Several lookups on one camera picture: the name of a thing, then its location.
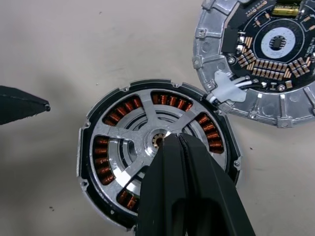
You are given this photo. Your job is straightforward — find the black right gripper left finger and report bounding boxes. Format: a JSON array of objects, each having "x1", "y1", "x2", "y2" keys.
[{"x1": 137, "y1": 134, "x2": 189, "y2": 236}]

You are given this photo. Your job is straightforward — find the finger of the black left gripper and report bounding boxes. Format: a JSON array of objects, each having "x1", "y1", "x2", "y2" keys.
[{"x1": 0, "y1": 85, "x2": 51, "y2": 126}]

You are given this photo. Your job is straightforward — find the silver round circuit disc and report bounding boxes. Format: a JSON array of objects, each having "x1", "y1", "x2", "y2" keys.
[{"x1": 191, "y1": 0, "x2": 315, "y2": 129}]

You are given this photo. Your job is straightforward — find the black silver rotor cap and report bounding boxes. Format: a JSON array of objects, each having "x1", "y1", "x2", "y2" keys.
[{"x1": 90, "y1": 86, "x2": 231, "y2": 217}]

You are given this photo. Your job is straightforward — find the motor stator housing copper windings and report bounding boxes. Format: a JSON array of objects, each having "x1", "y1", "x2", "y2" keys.
[{"x1": 76, "y1": 78, "x2": 244, "y2": 233}]

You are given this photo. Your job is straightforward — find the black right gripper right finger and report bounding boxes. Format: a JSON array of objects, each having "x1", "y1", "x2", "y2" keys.
[{"x1": 179, "y1": 134, "x2": 257, "y2": 236}]

